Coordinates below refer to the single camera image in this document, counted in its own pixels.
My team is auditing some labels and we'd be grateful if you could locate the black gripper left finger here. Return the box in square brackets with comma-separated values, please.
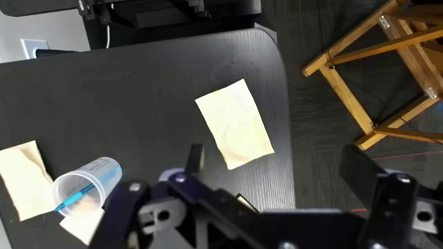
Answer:
[92, 143, 261, 249]

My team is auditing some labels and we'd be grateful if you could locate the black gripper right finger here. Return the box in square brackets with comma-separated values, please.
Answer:
[338, 143, 443, 249]

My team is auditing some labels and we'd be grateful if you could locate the blue pen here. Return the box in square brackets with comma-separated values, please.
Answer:
[54, 169, 120, 212]

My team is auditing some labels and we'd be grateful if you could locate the clear plastic cup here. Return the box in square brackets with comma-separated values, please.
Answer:
[52, 154, 124, 218]

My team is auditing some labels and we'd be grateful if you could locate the beige paper napkin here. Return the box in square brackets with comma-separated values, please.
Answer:
[0, 139, 56, 222]
[59, 205, 106, 246]
[194, 77, 276, 171]

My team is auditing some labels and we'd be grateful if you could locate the wooden folding chair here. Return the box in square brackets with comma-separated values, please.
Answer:
[302, 0, 443, 151]

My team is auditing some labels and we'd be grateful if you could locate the black rounded table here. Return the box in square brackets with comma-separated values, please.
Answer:
[0, 26, 297, 249]

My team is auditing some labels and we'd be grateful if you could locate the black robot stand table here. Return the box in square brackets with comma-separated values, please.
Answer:
[75, 0, 265, 49]

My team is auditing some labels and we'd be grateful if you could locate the white wall outlet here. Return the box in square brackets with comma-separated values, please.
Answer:
[20, 37, 52, 60]

